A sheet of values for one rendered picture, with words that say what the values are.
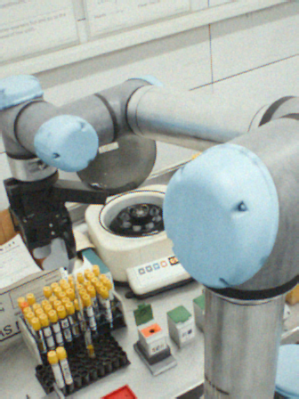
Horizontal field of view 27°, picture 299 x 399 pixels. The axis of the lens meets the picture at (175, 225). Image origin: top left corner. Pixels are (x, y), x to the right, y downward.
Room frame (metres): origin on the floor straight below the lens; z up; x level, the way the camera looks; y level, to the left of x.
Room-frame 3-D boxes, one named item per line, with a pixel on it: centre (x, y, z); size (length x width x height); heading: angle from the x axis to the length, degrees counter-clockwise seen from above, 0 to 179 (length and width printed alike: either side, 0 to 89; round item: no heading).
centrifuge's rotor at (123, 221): (1.24, 0.08, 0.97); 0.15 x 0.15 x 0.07
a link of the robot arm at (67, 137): (0.81, 0.14, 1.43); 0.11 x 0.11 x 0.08; 37
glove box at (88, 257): (1.18, 0.25, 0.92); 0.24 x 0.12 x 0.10; 29
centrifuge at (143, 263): (1.23, 0.08, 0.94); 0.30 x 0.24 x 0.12; 20
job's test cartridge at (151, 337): (0.89, 0.07, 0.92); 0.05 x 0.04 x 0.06; 26
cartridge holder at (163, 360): (0.89, 0.07, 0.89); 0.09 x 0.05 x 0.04; 26
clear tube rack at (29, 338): (0.98, 0.24, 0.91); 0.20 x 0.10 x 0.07; 119
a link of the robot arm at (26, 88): (0.88, 0.21, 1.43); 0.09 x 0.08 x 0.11; 37
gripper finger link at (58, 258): (0.86, 0.21, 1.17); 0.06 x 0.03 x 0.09; 119
